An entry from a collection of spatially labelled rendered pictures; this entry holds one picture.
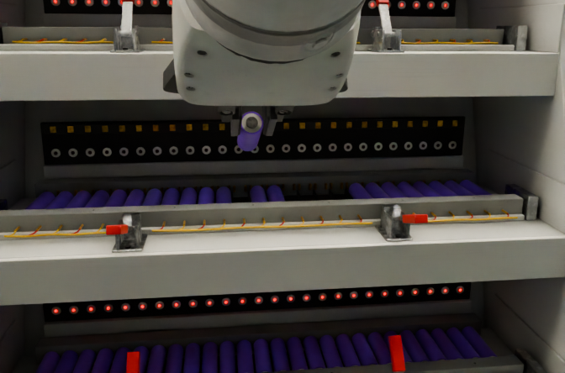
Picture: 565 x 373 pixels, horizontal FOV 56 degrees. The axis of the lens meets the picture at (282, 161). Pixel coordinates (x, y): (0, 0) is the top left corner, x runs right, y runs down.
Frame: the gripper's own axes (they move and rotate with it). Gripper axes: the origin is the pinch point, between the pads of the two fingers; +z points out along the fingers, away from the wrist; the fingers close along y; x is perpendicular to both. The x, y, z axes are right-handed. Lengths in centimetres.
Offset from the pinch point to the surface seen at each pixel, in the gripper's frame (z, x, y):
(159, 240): 17.5, 7.2, 8.5
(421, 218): 8.2, 7.3, -15.3
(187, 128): 27.1, -8.0, 6.1
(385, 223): 15.8, 6.4, -14.4
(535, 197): 17.0, 4.0, -32.1
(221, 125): 26.9, -8.3, 1.9
